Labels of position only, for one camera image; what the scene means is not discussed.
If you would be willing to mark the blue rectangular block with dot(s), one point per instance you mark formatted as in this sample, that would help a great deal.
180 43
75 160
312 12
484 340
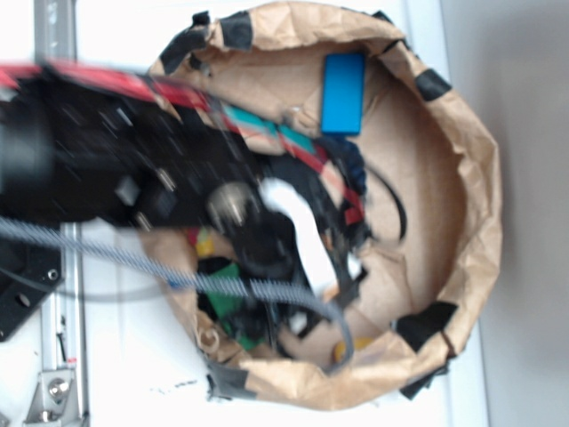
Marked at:
343 93

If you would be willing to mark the multicolour twisted rope toy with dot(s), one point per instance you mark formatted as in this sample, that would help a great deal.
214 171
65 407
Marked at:
200 238

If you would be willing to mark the brown paper bag container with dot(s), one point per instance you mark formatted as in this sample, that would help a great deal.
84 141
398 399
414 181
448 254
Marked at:
418 303

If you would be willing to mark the metal corner bracket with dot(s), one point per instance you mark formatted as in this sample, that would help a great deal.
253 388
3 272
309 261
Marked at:
57 401

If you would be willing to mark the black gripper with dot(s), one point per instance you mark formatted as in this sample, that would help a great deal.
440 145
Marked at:
287 228

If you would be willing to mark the green rectangular block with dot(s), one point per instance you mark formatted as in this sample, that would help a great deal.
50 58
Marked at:
238 318

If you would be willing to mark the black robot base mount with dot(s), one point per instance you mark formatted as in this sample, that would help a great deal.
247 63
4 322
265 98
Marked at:
29 274

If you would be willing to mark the aluminium extrusion rail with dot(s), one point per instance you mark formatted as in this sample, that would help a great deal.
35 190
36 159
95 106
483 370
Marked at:
63 313

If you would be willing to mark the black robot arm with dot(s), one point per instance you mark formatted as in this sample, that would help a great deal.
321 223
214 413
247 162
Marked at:
79 143

